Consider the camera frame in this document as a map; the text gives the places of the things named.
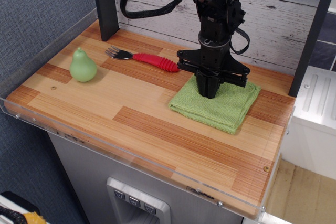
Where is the right dark post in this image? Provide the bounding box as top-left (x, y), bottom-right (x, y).
top-left (288, 0), bottom-right (332, 98)

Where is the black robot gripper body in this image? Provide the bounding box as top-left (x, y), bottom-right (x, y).
top-left (177, 42), bottom-right (250, 87)

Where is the left dark post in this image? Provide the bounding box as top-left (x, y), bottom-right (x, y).
top-left (95, 0), bottom-right (119, 41)

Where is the silver dispenser button panel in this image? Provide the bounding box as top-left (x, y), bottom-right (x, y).
top-left (106, 177), bottom-right (171, 223)

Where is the fork with red handle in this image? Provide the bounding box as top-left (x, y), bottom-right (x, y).
top-left (105, 46), bottom-right (179, 72)

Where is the green plastic pear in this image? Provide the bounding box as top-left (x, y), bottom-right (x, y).
top-left (69, 48), bottom-right (97, 82)

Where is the white toy sink unit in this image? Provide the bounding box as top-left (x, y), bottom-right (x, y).
top-left (280, 66), bottom-right (335, 179)

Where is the grey toy fridge cabinet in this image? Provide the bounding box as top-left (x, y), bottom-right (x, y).
top-left (49, 133), bottom-right (243, 223)

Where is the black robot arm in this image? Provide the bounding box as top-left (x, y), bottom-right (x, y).
top-left (177, 0), bottom-right (250, 99)

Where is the yellow object bottom left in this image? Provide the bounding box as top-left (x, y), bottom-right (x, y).
top-left (23, 212), bottom-right (47, 224)

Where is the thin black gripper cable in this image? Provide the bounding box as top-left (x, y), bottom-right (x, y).
top-left (229, 27), bottom-right (250, 55)

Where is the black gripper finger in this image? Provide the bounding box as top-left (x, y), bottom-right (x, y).
top-left (196, 70), bottom-right (210, 97)
top-left (209, 77), bottom-right (223, 99)

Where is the dark post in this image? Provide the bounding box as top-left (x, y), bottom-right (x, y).
top-left (95, 0), bottom-right (119, 41)
top-left (288, 0), bottom-right (332, 98)

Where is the green cloth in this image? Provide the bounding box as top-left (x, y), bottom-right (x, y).
top-left (169, 76), bottom-right (261, 134)

